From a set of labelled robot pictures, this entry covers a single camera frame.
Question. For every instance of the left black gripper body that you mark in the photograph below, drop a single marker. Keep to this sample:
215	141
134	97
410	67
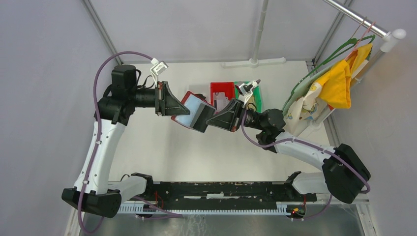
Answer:
158	102

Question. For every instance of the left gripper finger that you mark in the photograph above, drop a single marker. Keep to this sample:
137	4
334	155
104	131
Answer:
168	96
171	106

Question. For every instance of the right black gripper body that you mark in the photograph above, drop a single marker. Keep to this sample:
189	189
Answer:
239	117

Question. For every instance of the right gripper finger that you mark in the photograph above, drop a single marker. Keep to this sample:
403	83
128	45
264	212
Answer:
224	121
234	106

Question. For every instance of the red leather card holder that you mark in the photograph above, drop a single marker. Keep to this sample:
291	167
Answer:
191	102

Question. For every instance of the black credit card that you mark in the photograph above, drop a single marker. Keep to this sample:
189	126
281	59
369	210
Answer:
203	113

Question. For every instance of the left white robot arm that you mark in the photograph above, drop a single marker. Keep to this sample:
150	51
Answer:
92	193

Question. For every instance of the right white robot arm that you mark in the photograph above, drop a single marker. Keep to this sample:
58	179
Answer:
341	173

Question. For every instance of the white cards in red bin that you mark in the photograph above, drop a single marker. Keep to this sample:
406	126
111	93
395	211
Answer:
220	100

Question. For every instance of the red plastic bin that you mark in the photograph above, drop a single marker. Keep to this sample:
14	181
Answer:
227	87

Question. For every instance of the green plastic bin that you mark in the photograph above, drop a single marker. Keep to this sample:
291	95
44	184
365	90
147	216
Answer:
255	101

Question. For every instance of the black object in clear bin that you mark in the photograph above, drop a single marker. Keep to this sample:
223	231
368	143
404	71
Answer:
201	96

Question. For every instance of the clear plastic bin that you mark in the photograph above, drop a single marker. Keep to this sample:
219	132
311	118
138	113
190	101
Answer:
201	88

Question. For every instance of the white stand base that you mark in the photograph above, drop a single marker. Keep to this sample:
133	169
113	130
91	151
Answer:
254	61

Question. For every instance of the patterned white cloth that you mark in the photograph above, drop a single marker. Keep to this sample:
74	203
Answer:
304	104

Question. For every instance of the yellow cloth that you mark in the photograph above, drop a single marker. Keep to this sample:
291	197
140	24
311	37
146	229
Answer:
335	84

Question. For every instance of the green clothes hanger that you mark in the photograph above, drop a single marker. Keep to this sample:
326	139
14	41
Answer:
329	58

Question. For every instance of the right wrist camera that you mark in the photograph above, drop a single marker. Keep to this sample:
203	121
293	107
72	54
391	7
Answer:
245	90

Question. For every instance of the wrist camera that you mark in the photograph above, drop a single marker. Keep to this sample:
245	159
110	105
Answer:
157	68
245	90

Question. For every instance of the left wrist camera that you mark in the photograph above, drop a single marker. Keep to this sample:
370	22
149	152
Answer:
157	68

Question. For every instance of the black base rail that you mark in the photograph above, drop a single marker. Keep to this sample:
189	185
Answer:
224	195

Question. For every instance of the white cable duct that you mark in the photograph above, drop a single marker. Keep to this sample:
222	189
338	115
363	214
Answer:
143	209

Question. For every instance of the metal clothes rail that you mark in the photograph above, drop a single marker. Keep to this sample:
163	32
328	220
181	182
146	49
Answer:
390	38

